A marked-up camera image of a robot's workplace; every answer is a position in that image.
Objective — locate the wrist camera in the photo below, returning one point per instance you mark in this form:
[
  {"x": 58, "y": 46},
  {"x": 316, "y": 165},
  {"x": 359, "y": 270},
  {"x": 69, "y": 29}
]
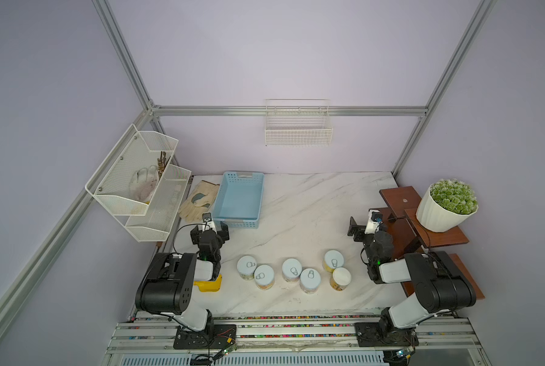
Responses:
[
  {"x": 375, "y": 221},
  {"x": 208, "y": 221}
]

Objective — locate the light blue plastic basket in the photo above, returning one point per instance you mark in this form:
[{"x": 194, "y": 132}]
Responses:
[{"x": 239, "y": 199}]

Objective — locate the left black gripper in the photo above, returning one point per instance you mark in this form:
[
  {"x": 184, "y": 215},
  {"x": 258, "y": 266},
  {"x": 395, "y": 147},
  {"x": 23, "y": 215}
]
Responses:
[{"x": 210, "y": 233}]

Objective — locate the beige work glove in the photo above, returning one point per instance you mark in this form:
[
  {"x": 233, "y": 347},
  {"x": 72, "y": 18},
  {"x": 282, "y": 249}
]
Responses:
[{"x": 199, "y": 202}]

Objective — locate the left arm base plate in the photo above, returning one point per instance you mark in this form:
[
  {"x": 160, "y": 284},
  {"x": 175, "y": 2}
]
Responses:
[{"x": 213, "y": 337}]

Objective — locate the yellow plastic scoop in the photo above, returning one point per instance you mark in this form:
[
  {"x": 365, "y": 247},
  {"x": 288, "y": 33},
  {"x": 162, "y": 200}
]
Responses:
[{"x": 209, "y": 286}]

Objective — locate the upside-down orange can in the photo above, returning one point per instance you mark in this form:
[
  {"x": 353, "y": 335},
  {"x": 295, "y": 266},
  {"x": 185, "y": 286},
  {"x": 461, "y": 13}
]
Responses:
[{"x": 341, "y": 278}]

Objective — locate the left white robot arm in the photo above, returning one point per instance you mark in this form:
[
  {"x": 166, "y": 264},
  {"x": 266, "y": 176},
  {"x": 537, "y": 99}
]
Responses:
[{"x": 166, "y": 289}]

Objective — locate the yellow label can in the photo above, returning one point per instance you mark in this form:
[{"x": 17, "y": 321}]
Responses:
[{"x": 333, "y": 259}]

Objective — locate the white pot green plant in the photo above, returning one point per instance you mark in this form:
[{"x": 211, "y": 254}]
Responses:
[{"x": 446, "y": 204}]

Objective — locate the clear plastic bag in shelf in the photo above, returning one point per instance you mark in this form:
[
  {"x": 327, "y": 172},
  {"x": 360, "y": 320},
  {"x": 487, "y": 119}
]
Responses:
[{"x": 143, "y": 184}]

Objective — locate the white wire wall basket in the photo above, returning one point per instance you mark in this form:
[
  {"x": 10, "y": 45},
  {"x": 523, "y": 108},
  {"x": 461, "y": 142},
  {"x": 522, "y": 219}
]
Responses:
[{"x": 298, "y": 129}]

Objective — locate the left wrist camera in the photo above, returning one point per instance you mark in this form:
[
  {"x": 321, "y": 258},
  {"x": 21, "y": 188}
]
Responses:
[{"x": 208, "y": 221}]

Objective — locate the aluminium frame rail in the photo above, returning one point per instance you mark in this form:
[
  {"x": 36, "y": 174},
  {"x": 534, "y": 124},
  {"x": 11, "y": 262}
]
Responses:
[{"x": 339, "y": 111}]

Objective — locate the white wire wall shelf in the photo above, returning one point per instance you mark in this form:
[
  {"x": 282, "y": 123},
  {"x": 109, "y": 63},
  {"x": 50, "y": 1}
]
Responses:
[{"x": 109, "y": 185}]

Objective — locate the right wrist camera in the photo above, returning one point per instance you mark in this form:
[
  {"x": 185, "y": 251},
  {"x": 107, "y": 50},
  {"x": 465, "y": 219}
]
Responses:
[{"x": 375, "y": 221}]

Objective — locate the orange label can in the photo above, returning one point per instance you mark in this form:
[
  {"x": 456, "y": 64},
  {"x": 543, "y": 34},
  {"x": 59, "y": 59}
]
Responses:
[{"x": 264, "y": 277}]

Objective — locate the brown wooden step shelf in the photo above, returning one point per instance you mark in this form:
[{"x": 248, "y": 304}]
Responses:
[{"x": 402, "y": 223}]

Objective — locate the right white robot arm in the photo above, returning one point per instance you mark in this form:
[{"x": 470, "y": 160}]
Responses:
[{"x": 439, "y": 285}]

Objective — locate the green label can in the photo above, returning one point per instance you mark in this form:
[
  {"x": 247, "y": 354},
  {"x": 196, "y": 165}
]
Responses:
[{"x": 246, "y": 267}]

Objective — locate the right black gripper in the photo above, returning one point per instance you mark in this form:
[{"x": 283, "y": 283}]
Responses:
[{"x": 358, "y": 229}]

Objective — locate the pink label can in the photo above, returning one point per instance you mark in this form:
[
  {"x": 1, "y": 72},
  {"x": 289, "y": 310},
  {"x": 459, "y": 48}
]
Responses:
[
  {"x": 291, "y": 270},
  {"x": 310, "y": 280}
]

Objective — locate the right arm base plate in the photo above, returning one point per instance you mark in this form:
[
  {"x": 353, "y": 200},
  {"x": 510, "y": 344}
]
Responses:
[{"x": 377, "y": 335}]

